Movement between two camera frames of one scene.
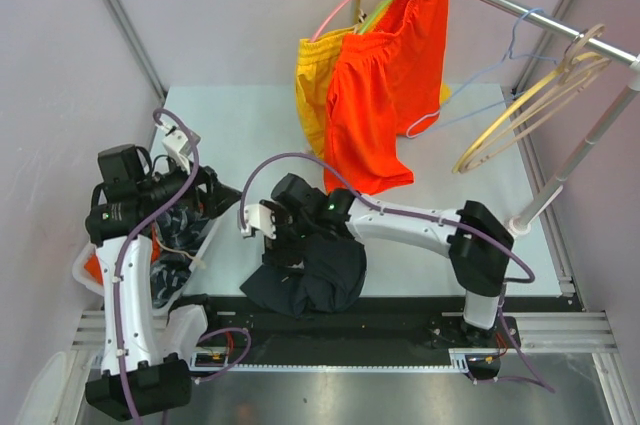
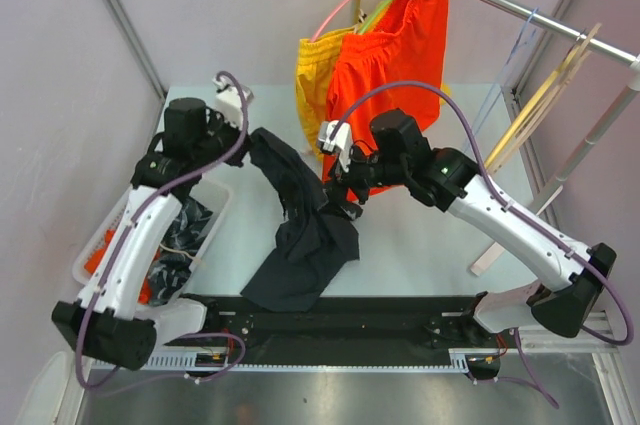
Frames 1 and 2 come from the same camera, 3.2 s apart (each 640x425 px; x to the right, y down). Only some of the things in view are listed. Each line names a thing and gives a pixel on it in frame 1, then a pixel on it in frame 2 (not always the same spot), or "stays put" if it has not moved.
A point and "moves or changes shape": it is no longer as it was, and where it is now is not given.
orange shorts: [385, 82] stays put
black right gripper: [276, 250] to [338, 193]
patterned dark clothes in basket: [181, 231] stays put
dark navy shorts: [331, 279] moves or changes shape
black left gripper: [216, 197] to [217, 119]
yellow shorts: [314, 64] stays put
